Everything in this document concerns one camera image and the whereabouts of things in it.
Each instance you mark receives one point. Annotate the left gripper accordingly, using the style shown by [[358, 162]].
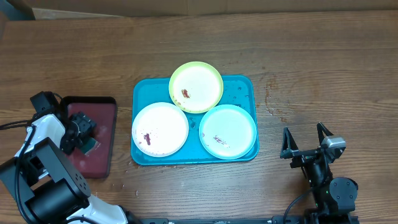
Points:
[[85, 124]]

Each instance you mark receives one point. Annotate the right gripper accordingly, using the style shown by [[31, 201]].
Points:
[[290, 150]]

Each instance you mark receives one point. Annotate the green scrub sponge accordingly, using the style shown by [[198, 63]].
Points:
[[90, 145]]

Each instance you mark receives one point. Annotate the white plate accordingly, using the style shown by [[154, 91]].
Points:
[[160, 129]]

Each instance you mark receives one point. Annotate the yellow-green plate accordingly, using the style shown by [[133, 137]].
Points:
[[196, 87]]

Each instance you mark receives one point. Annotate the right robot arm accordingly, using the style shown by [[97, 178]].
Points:
[[334, 197]]

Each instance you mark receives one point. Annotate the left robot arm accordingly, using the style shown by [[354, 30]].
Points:
[[46, 186]]

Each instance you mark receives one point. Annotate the black tray with red water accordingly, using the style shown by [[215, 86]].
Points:
[[102, 110]]

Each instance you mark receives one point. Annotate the teal plastic tray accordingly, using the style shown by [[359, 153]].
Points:
[[238, 90]]

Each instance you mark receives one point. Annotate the light blue plate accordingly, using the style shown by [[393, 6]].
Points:
[[227, 132]]

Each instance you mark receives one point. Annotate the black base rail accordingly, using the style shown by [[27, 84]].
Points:
[[279, 219]]

